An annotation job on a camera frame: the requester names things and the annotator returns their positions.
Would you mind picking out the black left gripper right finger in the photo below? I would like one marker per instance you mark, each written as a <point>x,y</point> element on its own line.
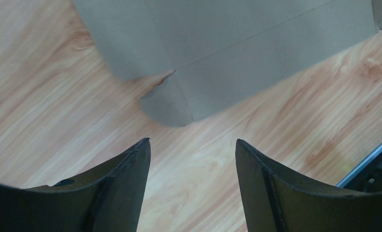
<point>276,198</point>

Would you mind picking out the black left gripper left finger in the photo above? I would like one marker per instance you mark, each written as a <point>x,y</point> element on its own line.
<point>105,198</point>

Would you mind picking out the brown cardboard box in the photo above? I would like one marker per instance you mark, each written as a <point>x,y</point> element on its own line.
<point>220,51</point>

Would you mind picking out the aluminium front rail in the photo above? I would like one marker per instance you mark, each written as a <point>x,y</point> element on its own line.
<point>366,163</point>

